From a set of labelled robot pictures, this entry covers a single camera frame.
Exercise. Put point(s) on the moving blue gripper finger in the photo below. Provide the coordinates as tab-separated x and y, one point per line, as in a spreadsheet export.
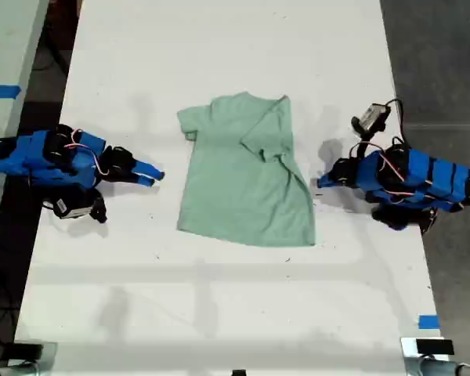
329	184
144	181

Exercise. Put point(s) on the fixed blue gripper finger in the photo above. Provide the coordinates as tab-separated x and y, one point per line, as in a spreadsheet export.
328	177
150	170

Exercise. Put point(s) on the pale green T-shirt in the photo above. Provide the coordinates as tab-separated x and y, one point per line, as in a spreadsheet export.
243	196

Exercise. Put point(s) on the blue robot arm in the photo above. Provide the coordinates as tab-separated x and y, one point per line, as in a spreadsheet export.
43	160
423	182

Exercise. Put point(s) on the long blue tape strip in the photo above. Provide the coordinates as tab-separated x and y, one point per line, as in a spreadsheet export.
2	91

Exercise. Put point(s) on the pale side table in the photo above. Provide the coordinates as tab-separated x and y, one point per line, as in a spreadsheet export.
8	47

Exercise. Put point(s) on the short blue tape piece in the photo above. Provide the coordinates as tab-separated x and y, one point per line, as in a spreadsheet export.
429	322

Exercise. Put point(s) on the black box on metal plate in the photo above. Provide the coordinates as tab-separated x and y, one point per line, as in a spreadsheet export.
434	347

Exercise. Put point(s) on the small black block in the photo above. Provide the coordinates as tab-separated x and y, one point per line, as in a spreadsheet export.
239	372

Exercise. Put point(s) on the grey metal pipe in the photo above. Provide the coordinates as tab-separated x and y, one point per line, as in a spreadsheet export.
442	368
11	370

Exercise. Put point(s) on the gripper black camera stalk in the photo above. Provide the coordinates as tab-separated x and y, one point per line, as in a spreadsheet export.
363	144
99	207

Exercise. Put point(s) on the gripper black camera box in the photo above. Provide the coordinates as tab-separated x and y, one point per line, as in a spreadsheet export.
72	207
372	117

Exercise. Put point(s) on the black box with grey frame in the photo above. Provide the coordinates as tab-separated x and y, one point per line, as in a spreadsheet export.
27	350

